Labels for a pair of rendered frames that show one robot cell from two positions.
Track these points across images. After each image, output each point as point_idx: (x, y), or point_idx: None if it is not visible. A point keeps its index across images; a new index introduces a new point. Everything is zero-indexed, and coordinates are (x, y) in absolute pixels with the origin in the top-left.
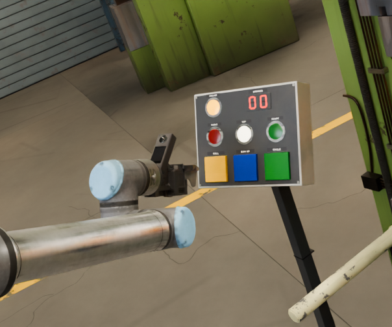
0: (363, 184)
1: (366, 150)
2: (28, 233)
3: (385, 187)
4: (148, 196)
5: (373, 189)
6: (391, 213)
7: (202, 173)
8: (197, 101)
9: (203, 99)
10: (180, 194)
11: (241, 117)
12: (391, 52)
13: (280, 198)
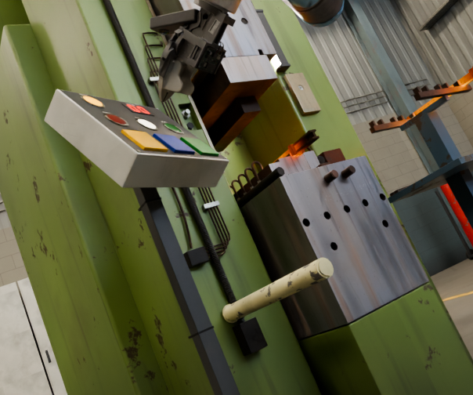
0: (191, 261)
1: (178, 230)
2: None
3: (213, 253)
4: (229, 17)
5: (203, 259)
6: (217, 295)
7: (131, 143)
8: (66, 93)
9: (74, 94)
10: (221, 60)
11: (131, 114)
12: (233, 79)
13: (171, 233)
